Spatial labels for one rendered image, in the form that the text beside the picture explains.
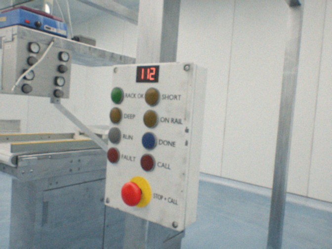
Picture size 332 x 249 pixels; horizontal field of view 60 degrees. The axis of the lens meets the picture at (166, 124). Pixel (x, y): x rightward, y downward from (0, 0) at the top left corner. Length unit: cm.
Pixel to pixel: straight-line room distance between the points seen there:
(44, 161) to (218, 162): 340
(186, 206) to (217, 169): 392
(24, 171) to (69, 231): 40
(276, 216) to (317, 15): 288
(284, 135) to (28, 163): 117
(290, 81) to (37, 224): 132
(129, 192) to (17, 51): 76
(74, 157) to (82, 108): 552
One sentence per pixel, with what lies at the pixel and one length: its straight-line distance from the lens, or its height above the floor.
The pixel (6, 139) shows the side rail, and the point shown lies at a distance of 144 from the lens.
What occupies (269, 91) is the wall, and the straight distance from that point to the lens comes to 403.
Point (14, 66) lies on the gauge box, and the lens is 111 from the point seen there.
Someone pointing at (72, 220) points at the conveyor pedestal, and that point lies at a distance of 145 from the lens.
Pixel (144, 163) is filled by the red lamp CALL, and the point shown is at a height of 94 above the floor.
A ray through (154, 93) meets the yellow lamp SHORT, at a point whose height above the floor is 105.
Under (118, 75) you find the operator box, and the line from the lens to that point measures 53.
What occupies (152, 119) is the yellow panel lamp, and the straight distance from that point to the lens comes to 46.
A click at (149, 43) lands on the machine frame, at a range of 57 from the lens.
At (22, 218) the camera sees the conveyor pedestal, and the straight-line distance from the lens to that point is 141.
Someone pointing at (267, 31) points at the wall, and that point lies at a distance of 420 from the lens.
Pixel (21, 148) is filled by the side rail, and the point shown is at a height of 85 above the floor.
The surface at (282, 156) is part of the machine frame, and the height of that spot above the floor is 83.
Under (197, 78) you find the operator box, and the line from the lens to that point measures 45.
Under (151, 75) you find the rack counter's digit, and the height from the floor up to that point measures 108.
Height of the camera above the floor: 103
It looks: 3 degrees down
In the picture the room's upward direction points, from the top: 4 degrees clockwise
